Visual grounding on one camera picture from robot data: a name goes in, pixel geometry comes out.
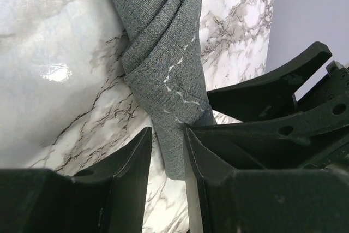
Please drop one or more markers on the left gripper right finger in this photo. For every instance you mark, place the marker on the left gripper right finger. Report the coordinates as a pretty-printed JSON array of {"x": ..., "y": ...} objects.
[{"x": 208, "y": 177}]

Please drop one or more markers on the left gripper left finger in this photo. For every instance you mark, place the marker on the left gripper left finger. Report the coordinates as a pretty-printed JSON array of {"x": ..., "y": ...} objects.
[{"x": 110, "y": 194}]

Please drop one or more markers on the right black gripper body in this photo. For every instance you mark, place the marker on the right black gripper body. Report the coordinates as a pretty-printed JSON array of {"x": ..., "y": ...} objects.
[{"x": 334, "y": 83}]

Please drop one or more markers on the grey cloth napkin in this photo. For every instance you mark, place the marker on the grey cloth napkin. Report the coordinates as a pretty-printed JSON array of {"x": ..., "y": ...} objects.
[{"x": 163, "y": 68}]

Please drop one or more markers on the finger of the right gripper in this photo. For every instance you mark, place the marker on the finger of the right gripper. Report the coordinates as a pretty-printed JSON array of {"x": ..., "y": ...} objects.
[
  {"x": 270, "y": 95},
  {"x": 311, "y": 139}
]

